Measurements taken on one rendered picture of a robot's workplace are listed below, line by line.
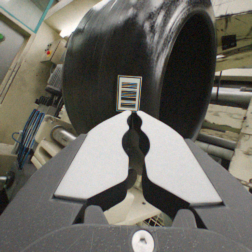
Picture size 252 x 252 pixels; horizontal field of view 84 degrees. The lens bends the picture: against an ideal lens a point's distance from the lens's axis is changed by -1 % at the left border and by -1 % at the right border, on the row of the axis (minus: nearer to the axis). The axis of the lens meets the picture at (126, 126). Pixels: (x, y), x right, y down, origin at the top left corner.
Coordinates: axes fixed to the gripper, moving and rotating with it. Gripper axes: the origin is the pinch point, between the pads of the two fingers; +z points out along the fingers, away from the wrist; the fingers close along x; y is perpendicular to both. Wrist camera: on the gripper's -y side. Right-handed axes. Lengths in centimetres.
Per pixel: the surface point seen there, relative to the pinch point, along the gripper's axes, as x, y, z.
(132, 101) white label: 0.3, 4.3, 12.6
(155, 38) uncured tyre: 3.6, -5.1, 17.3
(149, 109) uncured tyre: 3.8, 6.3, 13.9
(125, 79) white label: -1.0, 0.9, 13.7
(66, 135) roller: -18.6, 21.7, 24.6
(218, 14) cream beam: 40, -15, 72
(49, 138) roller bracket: -26.7, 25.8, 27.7
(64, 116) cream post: -28, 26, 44
